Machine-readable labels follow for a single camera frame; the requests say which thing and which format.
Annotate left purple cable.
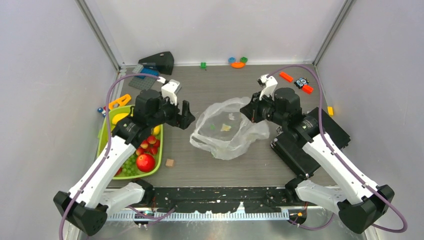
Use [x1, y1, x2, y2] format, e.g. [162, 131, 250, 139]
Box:
[58, 73, 167, 240]

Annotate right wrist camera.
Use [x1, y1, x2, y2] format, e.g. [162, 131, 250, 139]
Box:
[257, 74, 278, 101]

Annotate yellow fake banana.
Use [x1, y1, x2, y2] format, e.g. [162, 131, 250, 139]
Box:
[152, 125, 162, 136]

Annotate red fake lychee bunch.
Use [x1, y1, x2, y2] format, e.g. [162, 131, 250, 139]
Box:
[135, 135, 161, 156]

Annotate red toy brick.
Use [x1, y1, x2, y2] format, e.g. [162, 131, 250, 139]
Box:
[301, 85, 314, 95]

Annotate small wooden cube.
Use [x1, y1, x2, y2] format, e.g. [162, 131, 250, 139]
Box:
[165, 159, 175, 168]

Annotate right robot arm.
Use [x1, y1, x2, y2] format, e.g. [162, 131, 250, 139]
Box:
[240, 87, 395, 234]

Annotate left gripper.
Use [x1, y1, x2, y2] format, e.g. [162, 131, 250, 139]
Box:
[148, 92, 195, 129]

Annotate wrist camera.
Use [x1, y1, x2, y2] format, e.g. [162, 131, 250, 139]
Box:
[257, 74, 278, 101]
[161, 79, 182, 106]

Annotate orange toy bar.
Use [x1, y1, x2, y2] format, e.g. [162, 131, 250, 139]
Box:
[279, 71, 294, 83]

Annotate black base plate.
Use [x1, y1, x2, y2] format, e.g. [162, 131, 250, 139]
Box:
[120, 186, 319, 215]

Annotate green plastic tray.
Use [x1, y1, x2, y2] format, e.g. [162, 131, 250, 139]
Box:
[96, 105, 163, 180]

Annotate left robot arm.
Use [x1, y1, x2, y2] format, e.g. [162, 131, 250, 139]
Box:
[53, 89, 195, 236]

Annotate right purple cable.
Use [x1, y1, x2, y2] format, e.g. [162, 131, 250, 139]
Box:
[266, 64, 408, 234]

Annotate grey toy baseplate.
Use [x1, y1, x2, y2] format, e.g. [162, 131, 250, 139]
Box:
[128, 76, 157, 90]

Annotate green fake grapes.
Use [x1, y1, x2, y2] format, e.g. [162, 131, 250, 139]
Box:
[118, 154, 139, 177]

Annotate orange yellow toy tool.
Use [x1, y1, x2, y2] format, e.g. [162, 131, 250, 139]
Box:
[97, 94, 132, 117]

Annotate black wedge block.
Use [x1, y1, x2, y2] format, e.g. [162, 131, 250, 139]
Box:
[138, 51, 175, 75]

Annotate clear printed plastic bag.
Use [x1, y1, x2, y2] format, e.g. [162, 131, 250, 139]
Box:
[189, 97, 270, 161]

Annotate yellow toy block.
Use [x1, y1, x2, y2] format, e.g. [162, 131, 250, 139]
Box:
[327, 106, 334, 117]

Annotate red fake apple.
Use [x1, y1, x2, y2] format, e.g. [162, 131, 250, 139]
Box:
[135, 153, 156, 173]

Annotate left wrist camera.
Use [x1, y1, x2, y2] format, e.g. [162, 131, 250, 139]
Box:
[161, 79, 182, 106]

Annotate purple cable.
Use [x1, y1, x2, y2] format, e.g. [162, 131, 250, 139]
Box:
[58, 73, 167, 240]
[266, 64, 408, 234]

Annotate grey small toy brick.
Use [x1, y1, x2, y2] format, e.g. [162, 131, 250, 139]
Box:
[132, 64, 144, 74]

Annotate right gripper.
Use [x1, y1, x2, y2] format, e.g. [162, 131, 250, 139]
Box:
[240, 90, 287, 127]

